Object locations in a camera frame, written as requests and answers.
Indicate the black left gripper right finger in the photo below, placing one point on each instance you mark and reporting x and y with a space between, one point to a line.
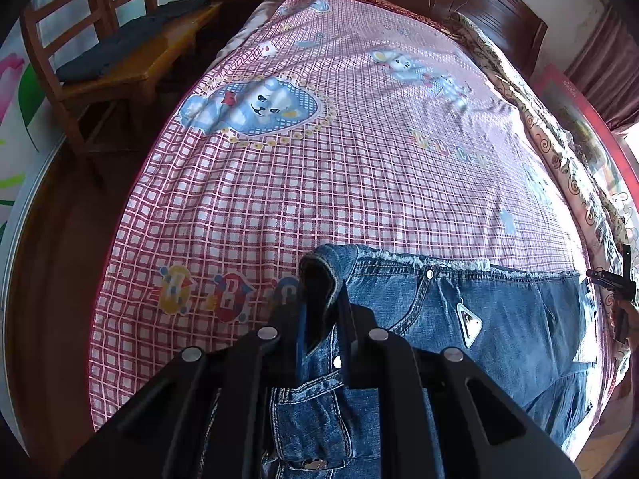
440 415

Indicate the floral quilt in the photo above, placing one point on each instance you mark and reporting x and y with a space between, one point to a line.
600 220

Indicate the blue denim jeans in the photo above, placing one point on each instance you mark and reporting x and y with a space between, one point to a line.
522 328

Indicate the dark seat cushion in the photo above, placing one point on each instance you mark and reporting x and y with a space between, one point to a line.
104 56

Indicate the maroon curtain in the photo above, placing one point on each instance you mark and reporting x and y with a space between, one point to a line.
606 72

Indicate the red framed picture board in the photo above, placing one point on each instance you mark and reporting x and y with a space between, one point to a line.
611 157

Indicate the right hand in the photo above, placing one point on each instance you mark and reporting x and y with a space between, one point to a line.
632 314

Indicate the pink checkered bed sheet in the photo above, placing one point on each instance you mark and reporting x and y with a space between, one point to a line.
332 121

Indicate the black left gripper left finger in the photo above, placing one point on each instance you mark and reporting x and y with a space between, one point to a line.
203 414

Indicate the wooden chair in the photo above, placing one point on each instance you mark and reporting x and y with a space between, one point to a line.
135 78

